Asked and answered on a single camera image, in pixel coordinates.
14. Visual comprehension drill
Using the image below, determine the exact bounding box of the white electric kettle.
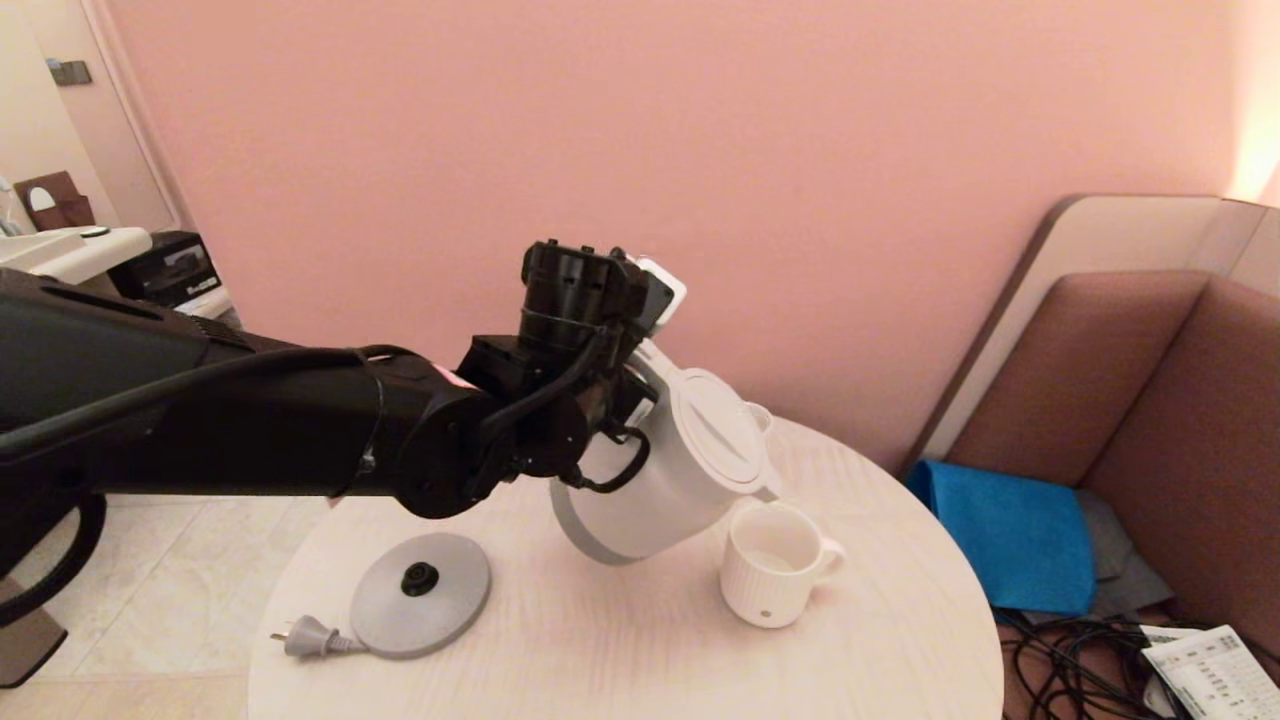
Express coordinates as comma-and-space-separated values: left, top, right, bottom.
548, 340, 783, 566

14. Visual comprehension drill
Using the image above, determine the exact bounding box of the grey round kettle base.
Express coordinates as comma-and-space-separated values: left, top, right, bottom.
349, 532, 492, 661

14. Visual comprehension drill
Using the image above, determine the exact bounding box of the white ribbed mug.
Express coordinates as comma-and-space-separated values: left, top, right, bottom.
720, 502, 846, 629

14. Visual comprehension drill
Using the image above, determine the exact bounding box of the black box appliance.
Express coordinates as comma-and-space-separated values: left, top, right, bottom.
108, 232, 223, 309

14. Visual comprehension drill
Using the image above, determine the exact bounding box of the grey power plug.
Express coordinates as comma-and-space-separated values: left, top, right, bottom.
268, 615, 366, 659

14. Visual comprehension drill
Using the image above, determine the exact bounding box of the blue folded cloth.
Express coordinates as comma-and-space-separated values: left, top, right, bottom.
905, 460, 1095, 616

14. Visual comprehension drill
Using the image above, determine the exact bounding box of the white sink counter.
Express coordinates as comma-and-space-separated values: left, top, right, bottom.
0, 227, 153, 286

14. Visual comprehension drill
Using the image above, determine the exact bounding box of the brown tissue holder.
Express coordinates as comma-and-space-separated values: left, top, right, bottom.
17, 172, 98, 231

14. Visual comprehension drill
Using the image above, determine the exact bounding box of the beige rounded backrest panel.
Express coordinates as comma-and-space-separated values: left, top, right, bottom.
900, 194, 1280, 477

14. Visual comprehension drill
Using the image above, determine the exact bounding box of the grey folded cloth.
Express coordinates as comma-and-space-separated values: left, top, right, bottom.
1075, 488, 1171, 623

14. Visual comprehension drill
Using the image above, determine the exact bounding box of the brown upholstered sofa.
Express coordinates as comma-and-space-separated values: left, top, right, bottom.
945, 270, 1280, 659

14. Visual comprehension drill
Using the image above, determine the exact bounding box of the brown waste bin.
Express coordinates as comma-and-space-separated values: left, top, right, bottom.
0, 600, 66, 689

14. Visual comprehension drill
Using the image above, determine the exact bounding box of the printed white paper sheet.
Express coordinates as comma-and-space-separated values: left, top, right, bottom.
1138, 624, 1280, 720

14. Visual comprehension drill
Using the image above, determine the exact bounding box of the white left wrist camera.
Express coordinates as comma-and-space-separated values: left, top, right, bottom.
635, 256, 688, 336

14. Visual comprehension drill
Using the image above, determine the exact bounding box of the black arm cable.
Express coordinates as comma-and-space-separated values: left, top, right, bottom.
0, 335, 656, 626

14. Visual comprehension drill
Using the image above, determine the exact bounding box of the black cable bundle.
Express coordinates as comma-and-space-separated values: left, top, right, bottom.
998, 608, 1280, 720

